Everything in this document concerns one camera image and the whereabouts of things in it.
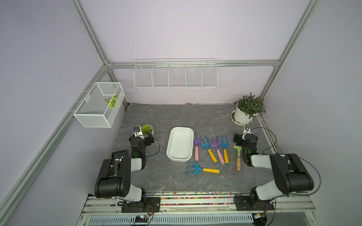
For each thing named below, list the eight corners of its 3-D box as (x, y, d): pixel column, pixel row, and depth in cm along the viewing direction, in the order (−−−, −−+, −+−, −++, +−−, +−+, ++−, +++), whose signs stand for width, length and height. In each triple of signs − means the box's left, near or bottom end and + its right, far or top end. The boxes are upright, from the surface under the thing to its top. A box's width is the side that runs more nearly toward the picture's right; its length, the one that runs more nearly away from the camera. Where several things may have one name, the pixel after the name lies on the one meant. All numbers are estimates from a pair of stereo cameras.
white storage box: (166, 163, 91) (165, 158, 85) (169, 132, 106) (168, 126, 100) (194, 163, 90) (194, 158, 85) (193, 132, 106) (193, 126, 100)
